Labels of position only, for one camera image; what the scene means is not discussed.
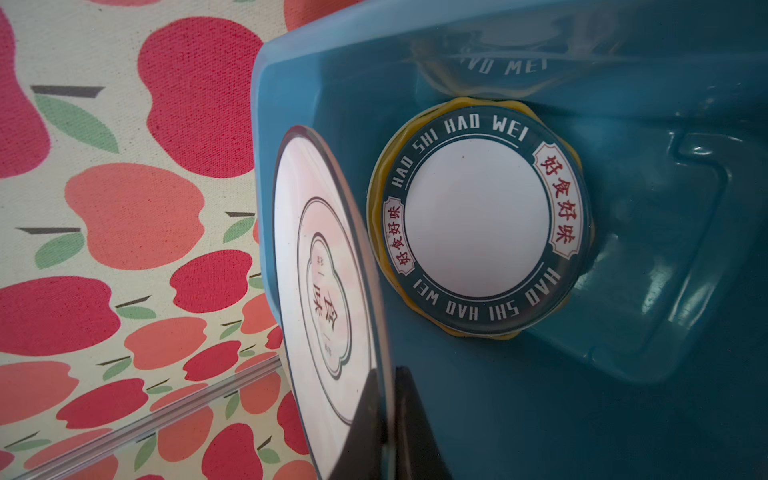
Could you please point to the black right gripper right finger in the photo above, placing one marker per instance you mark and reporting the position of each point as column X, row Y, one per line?
column 417, row 454

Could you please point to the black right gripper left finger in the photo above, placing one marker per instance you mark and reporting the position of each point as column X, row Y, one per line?
column 361, row 455

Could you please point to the white black ring plate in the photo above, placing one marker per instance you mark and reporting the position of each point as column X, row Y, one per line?
column 331, row 303

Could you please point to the green rim Hao Shi plate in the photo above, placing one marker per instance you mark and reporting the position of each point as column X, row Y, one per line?
column 480, row 219

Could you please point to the yellow dotted scalloped plate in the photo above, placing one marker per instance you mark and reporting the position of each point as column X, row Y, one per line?
column 384, row 168

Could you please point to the blue plastic bin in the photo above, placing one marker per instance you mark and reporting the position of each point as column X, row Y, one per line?
column 567, row 205

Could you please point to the right aluminium corner post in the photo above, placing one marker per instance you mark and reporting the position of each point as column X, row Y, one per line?
column 95, row 450

